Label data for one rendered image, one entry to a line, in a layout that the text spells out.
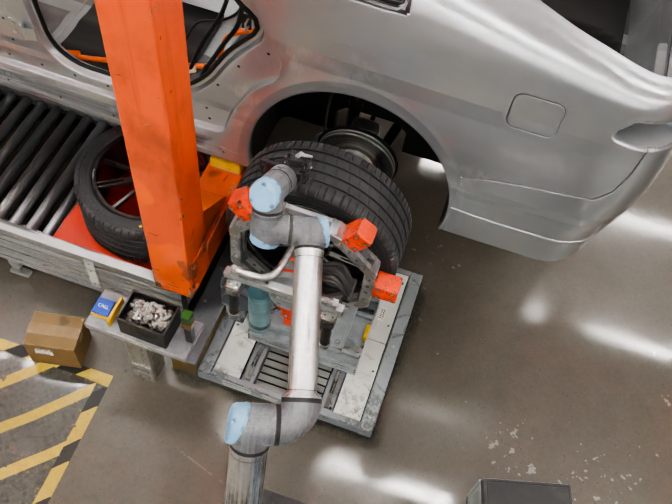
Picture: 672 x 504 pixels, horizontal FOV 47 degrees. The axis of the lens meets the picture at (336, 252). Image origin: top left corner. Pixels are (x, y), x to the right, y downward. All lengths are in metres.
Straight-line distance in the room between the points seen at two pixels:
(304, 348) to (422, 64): 0.95
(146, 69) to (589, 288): 2.61
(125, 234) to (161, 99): 1.21
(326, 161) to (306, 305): 0.61
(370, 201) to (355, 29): 0.56
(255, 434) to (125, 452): 1.31
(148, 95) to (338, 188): 0.72
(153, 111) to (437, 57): 0.87
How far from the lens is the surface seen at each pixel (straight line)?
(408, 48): 2.48
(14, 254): 3.76
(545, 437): 3.63
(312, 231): 2.30
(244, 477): 2.32
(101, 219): 3.39
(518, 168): 2.73
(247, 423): 2.20
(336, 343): 3.36
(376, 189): 2.68
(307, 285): 2.27
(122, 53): 2.17
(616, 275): 4.17
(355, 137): 2.98
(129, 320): 3.06
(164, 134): 2.34
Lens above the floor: 3.22
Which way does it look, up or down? 57 degrees down
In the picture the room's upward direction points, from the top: 9 degrees clockwise
